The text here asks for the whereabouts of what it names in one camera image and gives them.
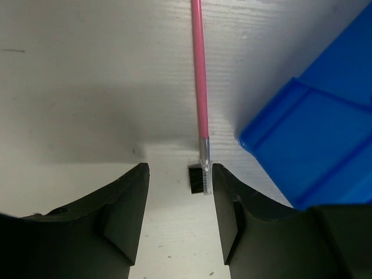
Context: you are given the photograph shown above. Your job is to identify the pink eyebrow comb brush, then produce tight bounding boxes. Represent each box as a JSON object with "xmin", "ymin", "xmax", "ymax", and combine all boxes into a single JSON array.
[{"xmin": 189, "ymin": 1, "xmax": 212, "ymax": 195}]

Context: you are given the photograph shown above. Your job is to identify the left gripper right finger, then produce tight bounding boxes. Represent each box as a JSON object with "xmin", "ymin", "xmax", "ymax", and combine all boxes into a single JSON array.
[{"xmin": 212, "ymin": 163, "xmax": 371, "ymax": 278}]

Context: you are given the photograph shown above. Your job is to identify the blue plastic organizer tray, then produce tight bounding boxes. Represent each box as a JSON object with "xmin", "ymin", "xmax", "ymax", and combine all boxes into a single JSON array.
[{"xmin": 238, "ymin": 6, "xmax": 371, "ymax": 209}]

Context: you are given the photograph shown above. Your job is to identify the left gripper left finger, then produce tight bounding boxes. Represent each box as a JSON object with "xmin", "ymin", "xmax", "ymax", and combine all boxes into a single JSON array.
[{"xmin": 1, "ymin": 163, "xmax": 150, "ymax": 278}]

